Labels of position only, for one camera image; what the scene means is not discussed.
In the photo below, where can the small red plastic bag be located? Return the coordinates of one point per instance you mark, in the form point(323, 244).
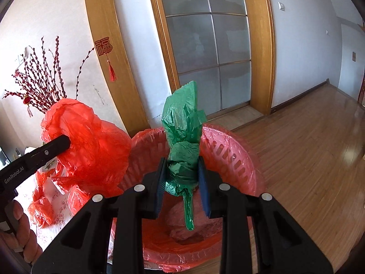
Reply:
point(42, 208)

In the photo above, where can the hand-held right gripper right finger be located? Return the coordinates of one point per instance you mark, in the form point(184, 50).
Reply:
point(204, 189)

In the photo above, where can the dark green plastic bag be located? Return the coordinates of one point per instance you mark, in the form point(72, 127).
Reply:
point(182, 137)

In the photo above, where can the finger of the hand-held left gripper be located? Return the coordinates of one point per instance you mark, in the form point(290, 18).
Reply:
point(55, 147)

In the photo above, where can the white wall switch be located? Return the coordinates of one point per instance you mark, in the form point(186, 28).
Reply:
point(281, 6)

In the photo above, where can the frosted glass door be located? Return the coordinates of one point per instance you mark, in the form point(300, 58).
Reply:
point(194, 48)

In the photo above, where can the wooden wall trim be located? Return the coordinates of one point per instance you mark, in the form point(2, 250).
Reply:
point(114, 62)

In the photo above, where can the floral tablecloth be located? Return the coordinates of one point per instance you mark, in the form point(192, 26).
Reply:
point(59, 202)

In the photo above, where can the small brown wall panel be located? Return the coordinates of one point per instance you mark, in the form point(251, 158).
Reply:
point(354, 56)

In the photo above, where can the wooden framed glass door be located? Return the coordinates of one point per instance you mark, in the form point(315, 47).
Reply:
point(262, 62)

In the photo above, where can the red berry branches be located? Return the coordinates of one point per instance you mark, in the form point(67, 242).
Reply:
point(42, 91)

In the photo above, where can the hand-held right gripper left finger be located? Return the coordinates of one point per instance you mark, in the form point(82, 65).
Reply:
point(159, 189)

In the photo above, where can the red knot wall hanging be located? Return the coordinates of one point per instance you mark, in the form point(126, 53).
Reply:
point(103, 47)

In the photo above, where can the person's left hand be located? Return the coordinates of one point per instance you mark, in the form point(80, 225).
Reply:
point(27, 234)

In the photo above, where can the large red plastic bag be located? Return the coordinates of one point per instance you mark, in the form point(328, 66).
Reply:
point(94, 148)

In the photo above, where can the small red lantern ornament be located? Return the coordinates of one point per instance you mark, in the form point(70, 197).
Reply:
point(27, 100)

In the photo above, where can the wooden baseboard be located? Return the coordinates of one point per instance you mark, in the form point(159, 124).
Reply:
point(299, 97)

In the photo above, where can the pink plastic basket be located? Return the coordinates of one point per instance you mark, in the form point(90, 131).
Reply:
point(228, 151)

